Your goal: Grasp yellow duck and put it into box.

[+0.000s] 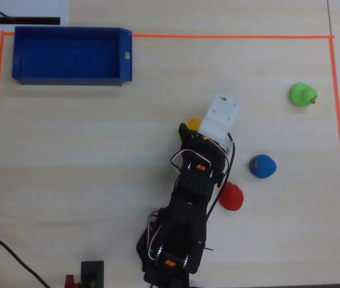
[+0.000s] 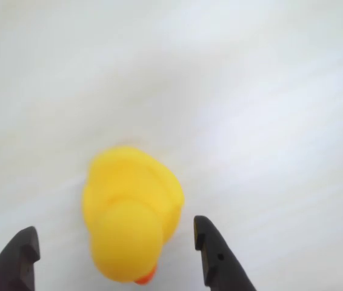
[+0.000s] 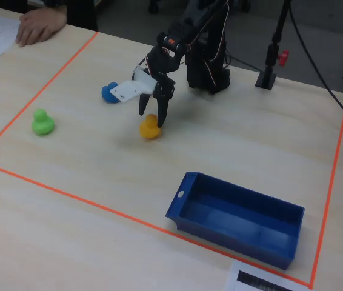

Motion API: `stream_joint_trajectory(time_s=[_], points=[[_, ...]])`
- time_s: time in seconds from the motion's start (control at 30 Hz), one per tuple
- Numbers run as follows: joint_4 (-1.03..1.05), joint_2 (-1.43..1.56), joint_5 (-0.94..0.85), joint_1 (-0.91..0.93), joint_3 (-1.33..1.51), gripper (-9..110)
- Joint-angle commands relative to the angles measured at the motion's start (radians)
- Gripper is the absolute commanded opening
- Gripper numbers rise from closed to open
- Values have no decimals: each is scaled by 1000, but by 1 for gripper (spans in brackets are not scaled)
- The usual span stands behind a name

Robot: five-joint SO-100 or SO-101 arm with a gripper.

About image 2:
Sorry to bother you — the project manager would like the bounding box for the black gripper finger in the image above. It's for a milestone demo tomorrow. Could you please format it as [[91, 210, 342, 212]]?
[[0, 226, 41, 291], [193, 215, 258, 291]]

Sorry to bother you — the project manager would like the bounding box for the yellow rubber duck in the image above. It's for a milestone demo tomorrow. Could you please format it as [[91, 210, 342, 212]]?
[[81, 145, 186, 286]]

